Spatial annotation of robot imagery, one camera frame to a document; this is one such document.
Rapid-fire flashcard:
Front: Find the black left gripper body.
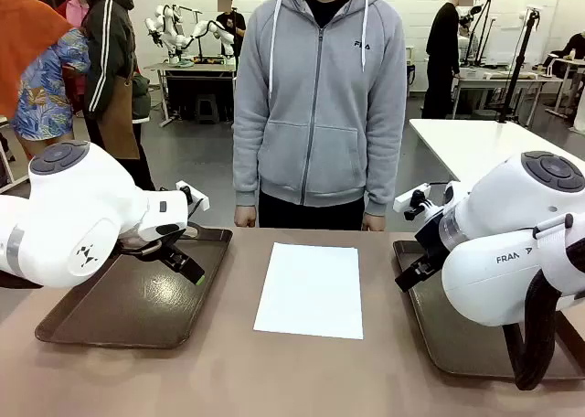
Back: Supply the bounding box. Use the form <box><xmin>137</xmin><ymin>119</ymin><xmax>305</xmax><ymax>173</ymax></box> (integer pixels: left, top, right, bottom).
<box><xmin>116</xmin><ymin>232</ymin><xmax>194</xmax><ymax>259</ymax></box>

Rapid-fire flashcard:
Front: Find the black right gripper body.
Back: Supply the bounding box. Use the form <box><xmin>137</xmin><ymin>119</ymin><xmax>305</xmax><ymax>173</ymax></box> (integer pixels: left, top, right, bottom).
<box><xmin>413</xmin><ymin>209</ymin><xmax>452</xmax><ymax>262</ymax></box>

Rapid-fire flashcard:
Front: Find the person's left forearm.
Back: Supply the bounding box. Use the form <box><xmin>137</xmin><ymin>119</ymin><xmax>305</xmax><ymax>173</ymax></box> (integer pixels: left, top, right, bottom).
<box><xmin>364</xmin><ymin>128</ymin><xmax>407</xmax><ymax>218</ymax></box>

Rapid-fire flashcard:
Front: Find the person's right forearm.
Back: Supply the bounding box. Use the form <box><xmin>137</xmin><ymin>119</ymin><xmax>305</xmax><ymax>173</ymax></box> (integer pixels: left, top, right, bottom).
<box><xmin>231</xmin><ymin>128</ymin><xmax>261</xmax><ymax>208</ymax></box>

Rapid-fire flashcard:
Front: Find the person's right hand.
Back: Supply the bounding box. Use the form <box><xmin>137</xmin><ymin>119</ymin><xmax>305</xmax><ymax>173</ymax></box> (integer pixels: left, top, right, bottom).
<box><xmin>234</xmin><ymin>205</ymin><xmax>257</xmax><ymax>229</ymax></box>

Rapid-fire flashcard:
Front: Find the brown plastic tray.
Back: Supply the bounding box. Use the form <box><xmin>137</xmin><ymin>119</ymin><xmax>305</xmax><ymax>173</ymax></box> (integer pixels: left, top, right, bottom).
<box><xmin>392</xmin><ymin>239</ymin><xmax>585</xmax><ymax>381</ymax></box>
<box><xmin>35</xmin><ymin>221</ymin><xmax>234</xmax><ymax>350</ymax></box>

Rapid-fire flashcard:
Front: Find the white side table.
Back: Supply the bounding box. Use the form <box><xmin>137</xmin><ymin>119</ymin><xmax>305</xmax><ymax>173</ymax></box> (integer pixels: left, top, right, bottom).
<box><xmin>409</xmin><ymin>117</ymin><xmax>585</xmax><ymax>185</ymax></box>

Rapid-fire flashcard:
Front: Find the white A4 paper stack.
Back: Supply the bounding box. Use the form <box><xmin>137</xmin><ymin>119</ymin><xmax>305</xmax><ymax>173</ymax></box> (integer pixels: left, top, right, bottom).
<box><xmin>252</xmin><ymin>241</ymin><xmax>365</xmax><ymax>341</ymax></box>

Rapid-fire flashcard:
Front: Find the dark plastic stool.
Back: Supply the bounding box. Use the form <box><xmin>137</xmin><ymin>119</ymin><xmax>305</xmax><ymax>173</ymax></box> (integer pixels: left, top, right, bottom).
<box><xmin>195</xmin><ymin>94</ymin><xmax>220</xmax><ymax>124</ymax></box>

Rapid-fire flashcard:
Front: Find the long grey background table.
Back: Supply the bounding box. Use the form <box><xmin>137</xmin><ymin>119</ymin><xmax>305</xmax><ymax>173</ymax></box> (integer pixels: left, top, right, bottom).
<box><xmin>450</xmin><ymin>67</ymin><xmax>564</xmax><ymax>121</ymax></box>

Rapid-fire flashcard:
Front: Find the person in grey hoodie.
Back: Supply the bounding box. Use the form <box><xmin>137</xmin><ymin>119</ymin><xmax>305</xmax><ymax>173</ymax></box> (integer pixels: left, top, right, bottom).
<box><xmin>231</xmin><ymin>0</ymin><xmax>408</xmax><ymax>231</ymax></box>

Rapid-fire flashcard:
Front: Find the grey background workbench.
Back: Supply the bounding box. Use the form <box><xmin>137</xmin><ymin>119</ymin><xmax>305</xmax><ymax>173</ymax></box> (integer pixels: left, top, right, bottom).
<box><xmin>144</xmin><ymin>59</ymin><xmax>239</xmax><ymax>128</ymax></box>

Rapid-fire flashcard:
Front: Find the tall person in black clothes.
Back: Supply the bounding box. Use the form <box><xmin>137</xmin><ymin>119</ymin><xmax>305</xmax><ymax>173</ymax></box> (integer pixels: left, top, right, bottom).
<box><xmin>420</xmin><ymin>0</ymin><xmax>476</xmax><ymax>120</ymax></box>

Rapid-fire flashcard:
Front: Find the black tripod stand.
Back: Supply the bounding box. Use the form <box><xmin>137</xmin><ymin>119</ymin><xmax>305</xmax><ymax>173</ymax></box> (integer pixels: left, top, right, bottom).
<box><xmin>497</xmin><ymin>5</ymin><xmax>545</xmax><ymax>124</ymax></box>

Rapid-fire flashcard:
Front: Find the person in striped dark jacket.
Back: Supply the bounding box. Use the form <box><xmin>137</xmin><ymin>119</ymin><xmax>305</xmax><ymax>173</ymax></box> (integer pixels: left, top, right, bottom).
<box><xmin>84</xmin><ymin>0</ymin><xmax>159</xmax><ymax>192</ymax></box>

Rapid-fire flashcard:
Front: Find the background person in black shirt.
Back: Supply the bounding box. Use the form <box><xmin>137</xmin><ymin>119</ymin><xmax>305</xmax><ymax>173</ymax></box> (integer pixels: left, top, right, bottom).
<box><xmin>214</xmin><ymin>0</ymin><xmax>248</xmax><ymax>66</ymax></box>

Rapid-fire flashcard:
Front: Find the seated person in dark clothes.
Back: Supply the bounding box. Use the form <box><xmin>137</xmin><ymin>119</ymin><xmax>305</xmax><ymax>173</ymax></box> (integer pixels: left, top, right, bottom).
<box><xmin>559</xmin><ymin>32</ymin><xmax>585</xmax><ymax>62</ymax></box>

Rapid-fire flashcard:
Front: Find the pink garment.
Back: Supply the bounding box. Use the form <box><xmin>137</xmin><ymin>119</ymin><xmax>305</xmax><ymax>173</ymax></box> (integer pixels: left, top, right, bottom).
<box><xmin>57</xmin><ymin>0</ymin><xmax>90</xmax><ymax>34</ymax></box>

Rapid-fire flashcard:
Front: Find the orange garment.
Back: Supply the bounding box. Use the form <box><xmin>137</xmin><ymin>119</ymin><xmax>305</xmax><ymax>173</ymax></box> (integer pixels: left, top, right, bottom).
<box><xmin>0</xmin><ymin>0</ymin><xmax>74</xmax><ymax>121</ymax></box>

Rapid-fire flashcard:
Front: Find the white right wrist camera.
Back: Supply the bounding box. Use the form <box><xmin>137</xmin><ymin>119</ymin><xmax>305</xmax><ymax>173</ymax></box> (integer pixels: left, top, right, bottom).
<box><xmin>393</xmin><ymin>183</ymin><xmax>433</xmax><ymax>221</ymax></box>

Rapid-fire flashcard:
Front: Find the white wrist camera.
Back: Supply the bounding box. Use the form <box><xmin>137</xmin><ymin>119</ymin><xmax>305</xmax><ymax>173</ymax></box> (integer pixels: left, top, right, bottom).
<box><xmin>175</xmin><ymin>180</ymin><xmax>210</xmax><ymax>211</ymax></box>
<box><xmin>393</xmin><ymin>183</ymin><xmax>433</xmax><ymax>221</ymax></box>

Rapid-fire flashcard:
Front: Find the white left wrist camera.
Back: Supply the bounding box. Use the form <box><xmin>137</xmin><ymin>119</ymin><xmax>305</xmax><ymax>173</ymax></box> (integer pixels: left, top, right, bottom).
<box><xmin>175</xmin><ymin>180</ymin><xmax>210</xmax><ymax>211</ymax></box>

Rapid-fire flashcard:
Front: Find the black corrugated cable hose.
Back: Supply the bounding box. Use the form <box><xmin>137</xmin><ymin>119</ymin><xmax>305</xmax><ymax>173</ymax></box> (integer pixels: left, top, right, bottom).
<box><xmin>502</xmin><ymin>213</ymin><xmax>585</xmax><ymax>391</ymax></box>

